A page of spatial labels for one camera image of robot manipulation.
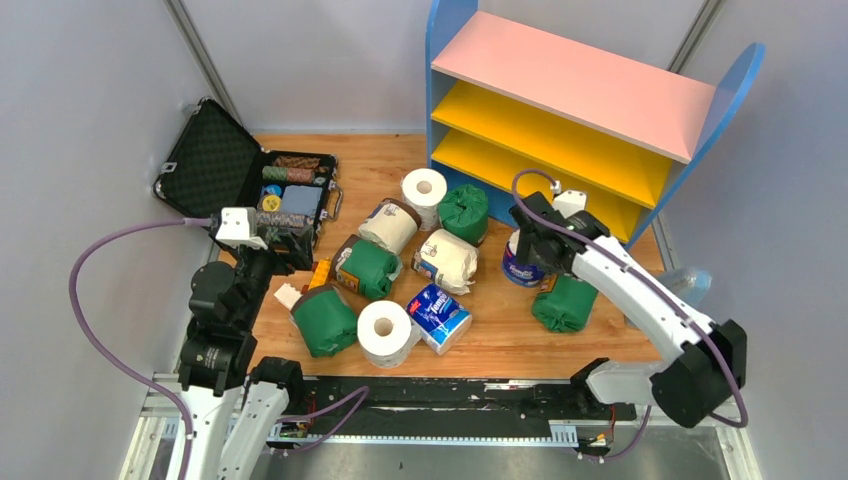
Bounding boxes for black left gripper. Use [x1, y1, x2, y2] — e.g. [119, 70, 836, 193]
[226, 223, 313, 328]

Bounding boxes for blue Tempo tissue pack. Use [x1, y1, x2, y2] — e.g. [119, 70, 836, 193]
[501, 230, 545, 288]

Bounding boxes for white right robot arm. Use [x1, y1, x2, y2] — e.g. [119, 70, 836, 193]
[510, 192, 749, 428]

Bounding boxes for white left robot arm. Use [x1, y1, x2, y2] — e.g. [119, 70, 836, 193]
[168, 219, 313, 479]

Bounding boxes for blue shelf with coloured boards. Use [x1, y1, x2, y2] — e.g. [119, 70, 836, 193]
[425, 1, 765, 246]

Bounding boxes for blue playing card deck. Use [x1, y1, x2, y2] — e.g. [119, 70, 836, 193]
[280, 185, 323, 217]

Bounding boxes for white toy brick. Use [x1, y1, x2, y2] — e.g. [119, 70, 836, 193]
[274, 283, 302, 311]

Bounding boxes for yellow big blind button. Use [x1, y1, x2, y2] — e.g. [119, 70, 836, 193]
[260, 194, 282, 212]

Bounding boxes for green wrapped roll right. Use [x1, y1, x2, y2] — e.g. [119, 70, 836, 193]
[531, 275, 598, 333]

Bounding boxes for blue small blind button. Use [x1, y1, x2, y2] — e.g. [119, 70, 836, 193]
[262, 185, 282, 196]

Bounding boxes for green wrapped roll brown band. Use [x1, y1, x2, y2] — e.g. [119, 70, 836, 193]
[329, 234, 403, 300]

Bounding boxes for green wrapped roll front left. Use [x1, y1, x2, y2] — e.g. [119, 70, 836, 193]
[291, 284, 358, 358]

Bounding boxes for plain green wrapped roll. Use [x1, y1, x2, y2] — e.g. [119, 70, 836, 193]
[437, 184, 489, 247]

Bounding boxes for cream wrapped roll blue picture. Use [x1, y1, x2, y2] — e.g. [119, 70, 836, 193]
[357, 197, 422, 255]

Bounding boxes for cream wrapped roll brown band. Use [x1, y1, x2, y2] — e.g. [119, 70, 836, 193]
[410, 229, 479, 295]

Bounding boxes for black poker chip case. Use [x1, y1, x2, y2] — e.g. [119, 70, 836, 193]
[153, 98, 343, 250]

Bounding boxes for white paper towel roll front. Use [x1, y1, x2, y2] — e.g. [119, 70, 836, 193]
[357, 300, 421, 369]

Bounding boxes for plain white paper towel roll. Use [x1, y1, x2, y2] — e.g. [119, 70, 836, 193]
[401, 168, 448, 231]

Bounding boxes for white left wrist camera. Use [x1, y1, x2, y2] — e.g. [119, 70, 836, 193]
[214, 207, 265, 249]

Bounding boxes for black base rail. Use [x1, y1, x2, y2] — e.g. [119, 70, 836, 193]
[284, 375, 637, 440]

